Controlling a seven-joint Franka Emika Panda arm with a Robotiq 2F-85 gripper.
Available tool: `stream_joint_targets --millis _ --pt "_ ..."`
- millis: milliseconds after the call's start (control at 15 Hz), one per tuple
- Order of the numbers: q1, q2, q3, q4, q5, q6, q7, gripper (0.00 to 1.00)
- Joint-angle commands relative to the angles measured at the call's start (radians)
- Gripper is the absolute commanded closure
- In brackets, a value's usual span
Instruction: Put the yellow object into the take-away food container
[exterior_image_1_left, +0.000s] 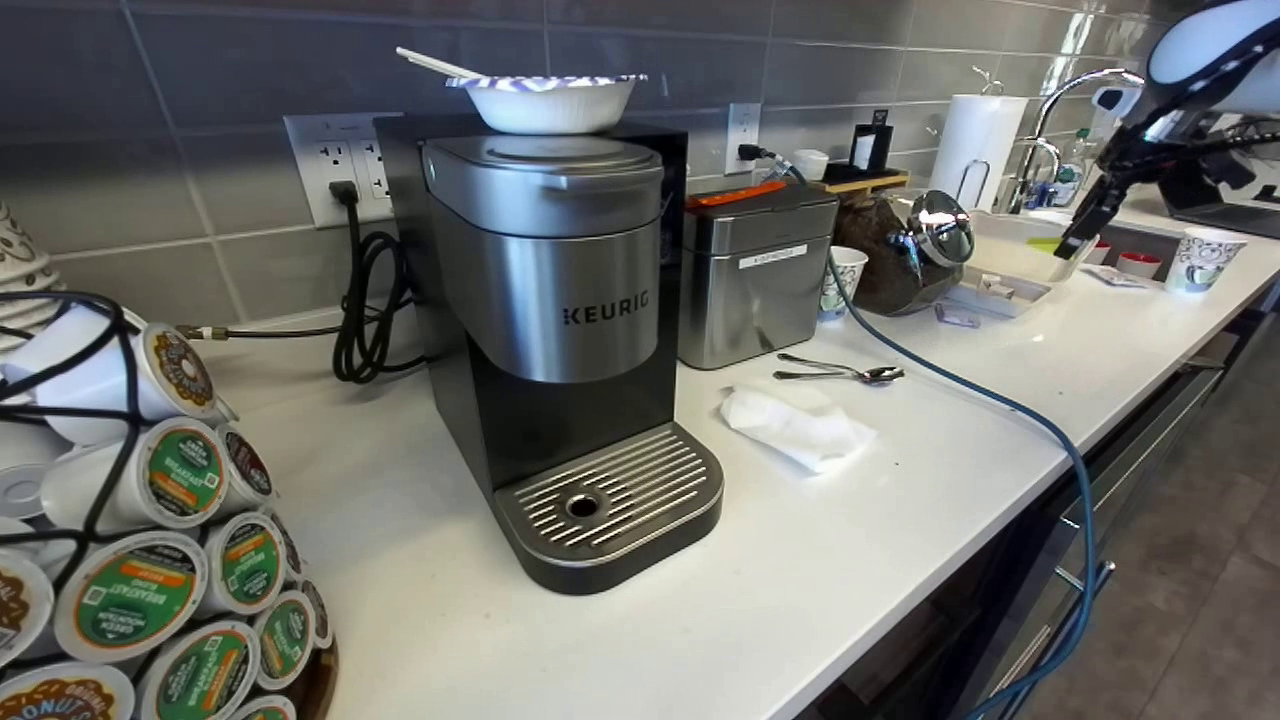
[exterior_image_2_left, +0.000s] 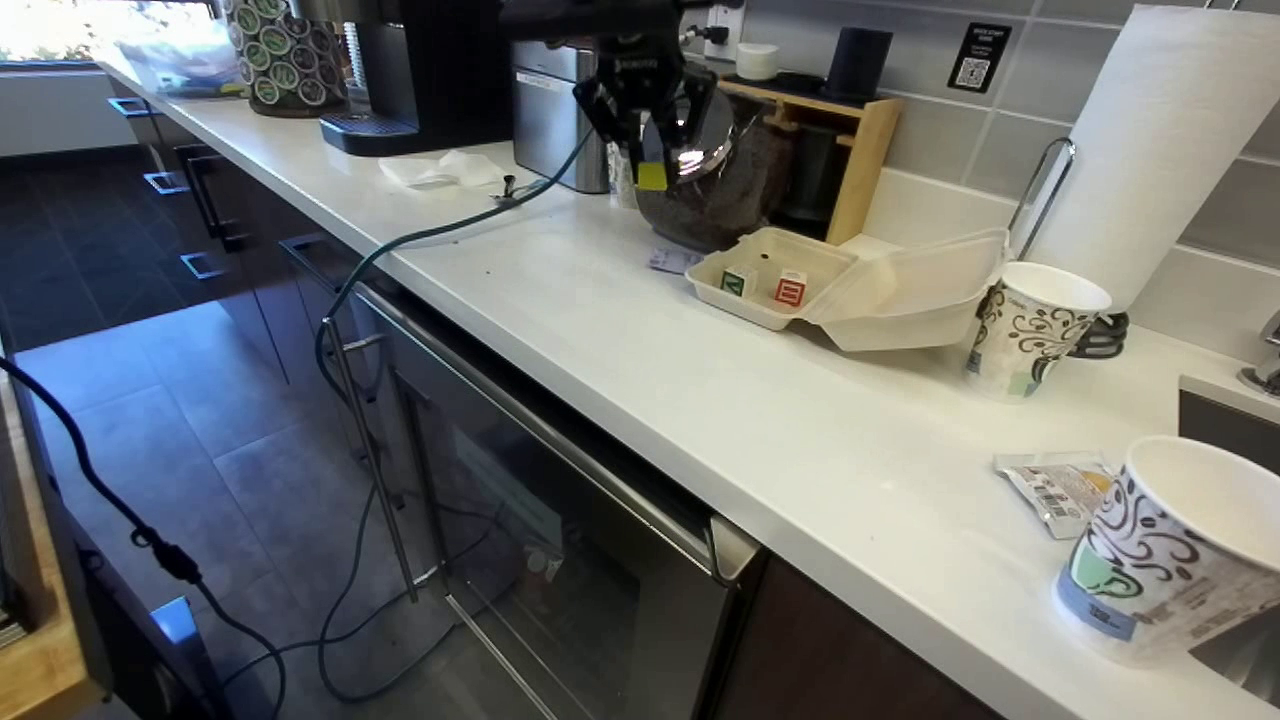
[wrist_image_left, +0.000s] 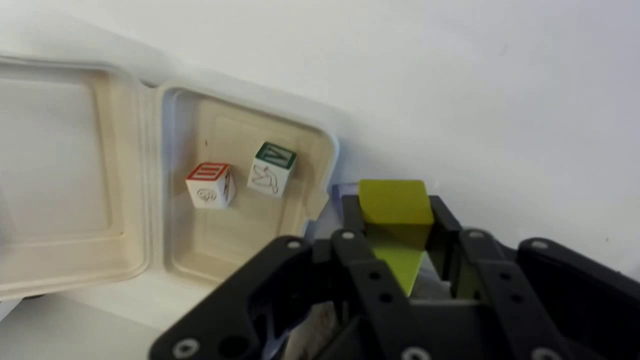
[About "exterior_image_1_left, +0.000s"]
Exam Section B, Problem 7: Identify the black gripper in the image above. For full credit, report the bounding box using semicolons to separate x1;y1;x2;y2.
1051;103;1215;258

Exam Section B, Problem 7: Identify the sink basin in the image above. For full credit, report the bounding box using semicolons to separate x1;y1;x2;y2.
1083;214;1192;286

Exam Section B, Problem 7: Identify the dish soap bottle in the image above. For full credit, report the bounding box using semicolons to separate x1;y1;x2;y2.
1044;124;1094;212

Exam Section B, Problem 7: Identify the chrome faucet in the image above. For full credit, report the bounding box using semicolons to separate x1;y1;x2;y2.
1010;64;1151;214

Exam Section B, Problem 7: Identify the small patterned paper cup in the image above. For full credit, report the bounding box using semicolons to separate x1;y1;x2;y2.
1168;228;1254;300

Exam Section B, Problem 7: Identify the metal paper towel holder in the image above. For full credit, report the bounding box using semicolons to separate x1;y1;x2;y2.
952;157;997;214

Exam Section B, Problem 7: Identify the white paper towel roll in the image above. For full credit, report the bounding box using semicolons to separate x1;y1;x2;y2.
927;89;1038;214

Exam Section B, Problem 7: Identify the dark round glass jar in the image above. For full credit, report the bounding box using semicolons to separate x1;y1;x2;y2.
837;189;979;320

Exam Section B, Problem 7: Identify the wooden rack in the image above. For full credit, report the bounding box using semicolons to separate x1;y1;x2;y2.
815;167;916;203

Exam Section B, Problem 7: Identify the black box device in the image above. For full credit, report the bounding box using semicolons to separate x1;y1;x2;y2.
854;108;895;175

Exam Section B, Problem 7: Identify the small white cup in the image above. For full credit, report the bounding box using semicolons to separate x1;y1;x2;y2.
815;240;871;328

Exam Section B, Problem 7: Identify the metal spoon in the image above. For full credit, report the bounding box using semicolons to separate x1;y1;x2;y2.
774;361;907;392
777;349;871;376

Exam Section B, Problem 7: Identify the stainless steel canister box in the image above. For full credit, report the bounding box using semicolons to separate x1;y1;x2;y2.
678;175;844;376

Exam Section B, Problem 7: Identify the crumpled white napkin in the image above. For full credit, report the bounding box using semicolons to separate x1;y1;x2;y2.
716;380;877;479

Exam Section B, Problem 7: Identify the Keurig coffee machine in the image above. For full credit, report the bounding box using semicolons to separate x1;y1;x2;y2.
420;124;727;598

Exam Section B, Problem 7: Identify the white bowl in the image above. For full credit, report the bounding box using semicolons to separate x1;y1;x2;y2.
445;66;651;139

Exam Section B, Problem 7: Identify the white plastic spoon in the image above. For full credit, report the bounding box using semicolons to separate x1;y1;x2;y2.
392;44;491;89

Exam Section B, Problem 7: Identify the brown label coffee pod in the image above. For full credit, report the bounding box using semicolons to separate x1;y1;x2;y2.
123;320;225;420
218;425;281;506
0;547;57;671
0;658;142;720

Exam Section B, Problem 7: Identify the green label coffee pod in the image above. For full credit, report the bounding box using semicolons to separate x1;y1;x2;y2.
232;692;305;720
53;528;213;669
199;506;298;618
254;587;319;695
136;614;264;720
35;417;232;537

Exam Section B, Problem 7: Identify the blue-green cable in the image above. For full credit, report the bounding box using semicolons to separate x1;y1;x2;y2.
815;251;1118;720

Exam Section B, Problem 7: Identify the white wall outlet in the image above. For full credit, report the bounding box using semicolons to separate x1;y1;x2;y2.
281;108;402;228
723;98;767;175

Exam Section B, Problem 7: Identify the black power cord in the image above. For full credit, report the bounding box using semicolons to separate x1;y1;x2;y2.
177;175;431;388

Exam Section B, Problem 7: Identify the wire coffee pod carousel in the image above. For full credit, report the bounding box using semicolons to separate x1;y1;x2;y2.
0;212;343;720

